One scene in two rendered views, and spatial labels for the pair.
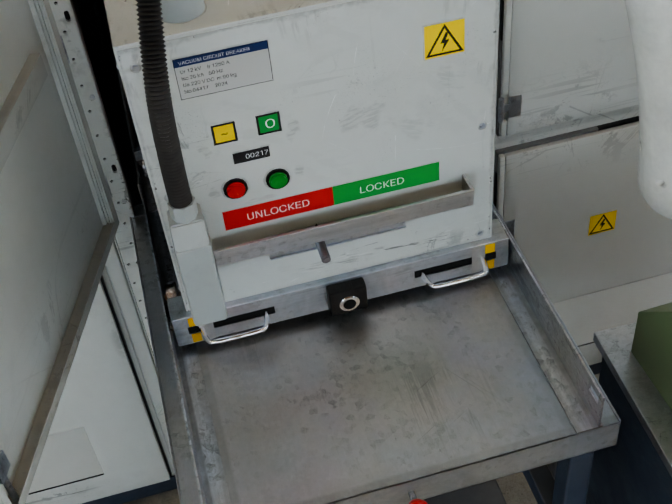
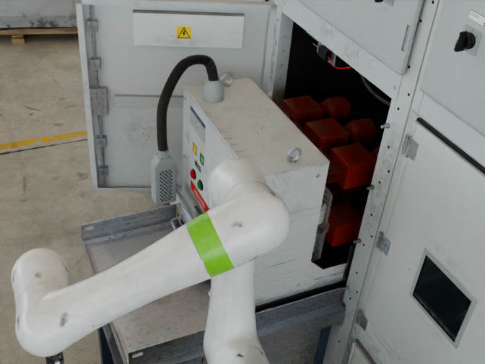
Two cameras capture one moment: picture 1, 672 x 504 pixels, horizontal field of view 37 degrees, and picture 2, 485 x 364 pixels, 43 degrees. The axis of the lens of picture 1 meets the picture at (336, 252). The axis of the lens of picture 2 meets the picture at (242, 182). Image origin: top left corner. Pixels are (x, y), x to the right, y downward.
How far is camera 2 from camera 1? 1.60 m
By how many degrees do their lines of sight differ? 54
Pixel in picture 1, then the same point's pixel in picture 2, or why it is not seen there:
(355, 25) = (220, 148)
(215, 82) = (195, 126)
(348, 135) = not seen: hidden behind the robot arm
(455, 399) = (149, 312)
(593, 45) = (401, 339)
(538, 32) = (382, 297)
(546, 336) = (189, 348)
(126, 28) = (198, 87)
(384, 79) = not seen: hidden behind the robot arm
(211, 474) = (111, 236)
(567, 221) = not seen: outside the picture
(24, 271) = (178, 147)
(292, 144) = (205, 176)
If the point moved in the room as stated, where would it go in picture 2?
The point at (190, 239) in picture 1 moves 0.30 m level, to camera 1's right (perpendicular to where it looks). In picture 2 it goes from (154, 162) to (169, 223)
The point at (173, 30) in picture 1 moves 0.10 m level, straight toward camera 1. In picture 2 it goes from (195, 96) to (162, 100)
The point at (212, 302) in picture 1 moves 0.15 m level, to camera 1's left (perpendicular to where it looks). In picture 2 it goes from (154, 193) to (147, 166)
